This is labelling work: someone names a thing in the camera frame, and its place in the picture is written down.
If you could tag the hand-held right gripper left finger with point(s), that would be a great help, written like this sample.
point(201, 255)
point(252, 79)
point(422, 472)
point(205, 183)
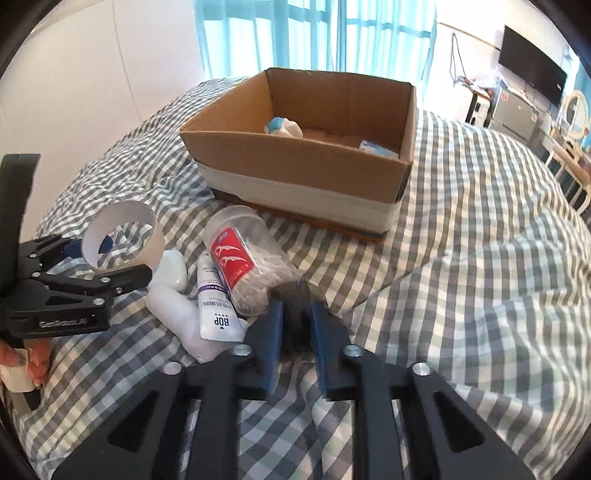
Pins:
point(273, 330)

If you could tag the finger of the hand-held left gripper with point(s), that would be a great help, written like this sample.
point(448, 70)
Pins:
point(92, 284)
point(55, 247)

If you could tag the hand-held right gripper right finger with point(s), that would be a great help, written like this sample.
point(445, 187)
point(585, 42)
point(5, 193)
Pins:
point(323, 344)

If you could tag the dark small object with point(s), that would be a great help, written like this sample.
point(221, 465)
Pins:
point(295, 297)

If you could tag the white tape roll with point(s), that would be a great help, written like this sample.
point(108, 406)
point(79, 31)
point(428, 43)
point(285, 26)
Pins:
point(147, 249)

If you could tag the person's left hand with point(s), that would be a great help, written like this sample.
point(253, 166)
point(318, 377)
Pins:
point(40, 362)

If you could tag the white tube with purple print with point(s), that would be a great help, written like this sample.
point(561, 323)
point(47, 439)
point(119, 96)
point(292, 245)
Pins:
point(216, 318)

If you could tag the clear jar with red label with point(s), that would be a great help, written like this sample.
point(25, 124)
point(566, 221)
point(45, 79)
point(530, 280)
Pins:
point(240, 263)

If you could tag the white plastic bottle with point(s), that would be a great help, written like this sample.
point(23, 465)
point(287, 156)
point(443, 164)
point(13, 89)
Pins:
point(180, 318)

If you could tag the open cardboard box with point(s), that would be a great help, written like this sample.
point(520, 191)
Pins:
point(295, 170)

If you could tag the grey checked blanket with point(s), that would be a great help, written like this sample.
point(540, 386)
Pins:
point(461, 258)

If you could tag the blue and white packet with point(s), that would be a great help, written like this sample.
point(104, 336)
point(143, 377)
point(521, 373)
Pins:
point(378, 150)

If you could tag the blue and white pouch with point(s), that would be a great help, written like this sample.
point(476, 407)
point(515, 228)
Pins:
point(282, 127)

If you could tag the grey mini fridge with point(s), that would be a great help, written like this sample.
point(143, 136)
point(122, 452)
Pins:
point(512, 115)

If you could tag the teal curtain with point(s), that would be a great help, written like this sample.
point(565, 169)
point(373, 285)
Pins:
point(314, 32)

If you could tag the white chair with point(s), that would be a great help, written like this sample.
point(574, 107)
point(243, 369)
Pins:
point(570, 166)

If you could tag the round white mirror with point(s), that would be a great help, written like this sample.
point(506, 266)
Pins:
point(575, 113)

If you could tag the black wall television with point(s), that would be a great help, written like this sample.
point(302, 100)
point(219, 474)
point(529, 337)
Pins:
point(531, 57)

